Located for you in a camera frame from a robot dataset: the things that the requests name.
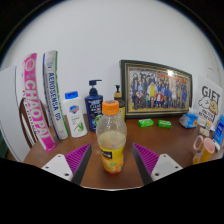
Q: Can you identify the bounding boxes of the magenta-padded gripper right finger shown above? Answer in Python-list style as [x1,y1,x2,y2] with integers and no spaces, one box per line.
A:
[131,143,184,186]

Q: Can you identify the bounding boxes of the orange juice bottle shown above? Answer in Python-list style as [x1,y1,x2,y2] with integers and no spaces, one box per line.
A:
[95,99,128,175]

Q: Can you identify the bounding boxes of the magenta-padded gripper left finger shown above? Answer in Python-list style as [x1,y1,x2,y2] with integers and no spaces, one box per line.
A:
[40,143,93,186]

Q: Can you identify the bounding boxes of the framed group photo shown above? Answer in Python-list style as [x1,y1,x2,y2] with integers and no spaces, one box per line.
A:
[120,59,194,119]

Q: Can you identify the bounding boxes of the white bottle with blue cap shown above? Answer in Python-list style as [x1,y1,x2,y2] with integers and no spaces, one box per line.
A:
[63,90,88,139]

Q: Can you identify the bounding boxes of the small snack packet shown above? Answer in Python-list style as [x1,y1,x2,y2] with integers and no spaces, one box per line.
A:
[198,126,211,137]

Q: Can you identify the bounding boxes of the pink and yellow mug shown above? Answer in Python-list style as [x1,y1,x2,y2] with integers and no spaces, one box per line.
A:
[192,134,216,165]

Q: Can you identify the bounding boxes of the blue tissue pack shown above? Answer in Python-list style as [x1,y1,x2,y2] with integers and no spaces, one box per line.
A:
[178,112,199,129]

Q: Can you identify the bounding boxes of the white paper gift bag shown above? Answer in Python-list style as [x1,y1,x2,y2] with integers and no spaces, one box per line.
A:
[193,68,224,125]

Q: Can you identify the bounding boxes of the white and green shuttlecock tube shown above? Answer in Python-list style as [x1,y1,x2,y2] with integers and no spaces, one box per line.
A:
[42,50,70,141]

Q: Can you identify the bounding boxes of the amber pump bottle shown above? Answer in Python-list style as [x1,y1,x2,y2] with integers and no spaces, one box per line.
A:
[113,84,127,122]

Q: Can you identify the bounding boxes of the dark blue pump bottle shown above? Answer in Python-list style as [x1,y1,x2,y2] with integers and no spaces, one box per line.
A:
[84,79,104,133]

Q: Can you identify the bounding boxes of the pink shuttlecock tube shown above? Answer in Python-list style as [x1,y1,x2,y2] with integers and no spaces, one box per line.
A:
[22,53,57,153]

